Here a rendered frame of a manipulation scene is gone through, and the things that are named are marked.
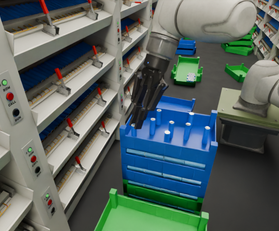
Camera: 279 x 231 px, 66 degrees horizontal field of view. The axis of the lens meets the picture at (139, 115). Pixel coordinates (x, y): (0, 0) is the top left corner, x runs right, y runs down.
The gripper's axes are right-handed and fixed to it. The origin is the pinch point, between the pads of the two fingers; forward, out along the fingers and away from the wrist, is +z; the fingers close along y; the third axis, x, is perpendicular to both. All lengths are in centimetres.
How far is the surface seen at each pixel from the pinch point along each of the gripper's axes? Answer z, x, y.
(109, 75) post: -4, -22, 46
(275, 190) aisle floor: 21, -71, -40
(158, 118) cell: 0.9, -12.6, 0.7
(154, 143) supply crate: 5.0, -1.1, -8.8
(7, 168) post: 19.0, 33.1, 9.4
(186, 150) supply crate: 3.0, -5.6, -17.4
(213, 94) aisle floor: -7, -132, 35
